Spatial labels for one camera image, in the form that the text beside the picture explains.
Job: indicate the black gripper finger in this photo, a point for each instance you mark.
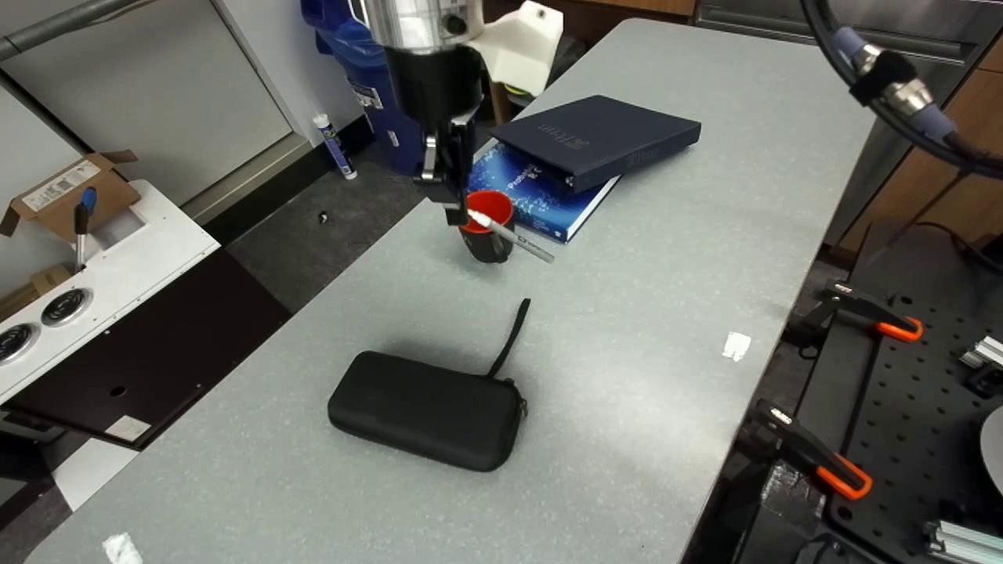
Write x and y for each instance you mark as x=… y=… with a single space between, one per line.
x=456 y=204
x=426 y=174

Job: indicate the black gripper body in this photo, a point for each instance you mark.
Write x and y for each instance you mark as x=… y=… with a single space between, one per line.
x=444 y=92

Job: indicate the white pen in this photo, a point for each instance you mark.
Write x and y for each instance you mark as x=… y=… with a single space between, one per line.
x=511 y=237

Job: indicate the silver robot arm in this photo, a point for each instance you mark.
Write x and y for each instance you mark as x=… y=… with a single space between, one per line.
x=422 y=26

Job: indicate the black mug red inside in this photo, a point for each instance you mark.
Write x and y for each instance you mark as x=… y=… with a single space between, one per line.
x=484 y=242

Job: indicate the blue glossy book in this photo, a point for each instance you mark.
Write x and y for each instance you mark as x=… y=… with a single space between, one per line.
x=542 y=201

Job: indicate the white marker bottle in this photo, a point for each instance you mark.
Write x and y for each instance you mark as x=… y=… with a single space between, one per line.
x=334 y=148

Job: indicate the dark navy hardcover book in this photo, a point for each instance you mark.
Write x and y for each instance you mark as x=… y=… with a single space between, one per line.
x=593 y=138

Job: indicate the black zippered case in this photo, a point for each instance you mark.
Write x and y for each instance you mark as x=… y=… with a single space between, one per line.
x=444 y=415

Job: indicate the white low side table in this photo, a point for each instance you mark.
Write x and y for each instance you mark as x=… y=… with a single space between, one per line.
x=118 y=279

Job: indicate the small cardboard box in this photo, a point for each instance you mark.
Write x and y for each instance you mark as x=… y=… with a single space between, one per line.
x=51 y=204

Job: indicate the black orange clamp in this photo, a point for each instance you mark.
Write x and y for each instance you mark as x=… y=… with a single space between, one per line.
x=833 y=473

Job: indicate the black perforated breadboard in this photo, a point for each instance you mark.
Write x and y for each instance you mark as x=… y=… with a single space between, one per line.
x=907 y=415

